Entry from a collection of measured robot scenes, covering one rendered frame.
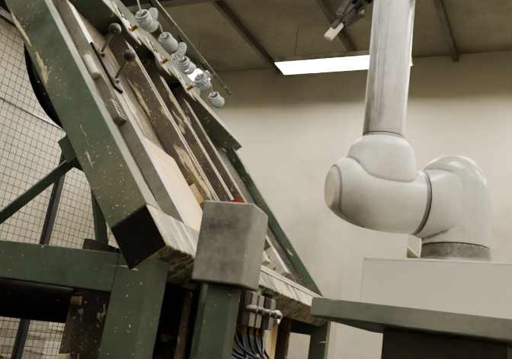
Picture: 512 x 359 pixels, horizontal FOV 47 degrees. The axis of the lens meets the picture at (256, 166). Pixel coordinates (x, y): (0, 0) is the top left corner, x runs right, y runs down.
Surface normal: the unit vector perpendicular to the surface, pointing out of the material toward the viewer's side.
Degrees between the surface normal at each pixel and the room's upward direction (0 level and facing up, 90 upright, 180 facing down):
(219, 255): 90
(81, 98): 90
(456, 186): 80
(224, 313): 90
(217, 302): 90
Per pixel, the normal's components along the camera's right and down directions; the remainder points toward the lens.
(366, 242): -0.43, -0.31
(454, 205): 0.11, -0.22
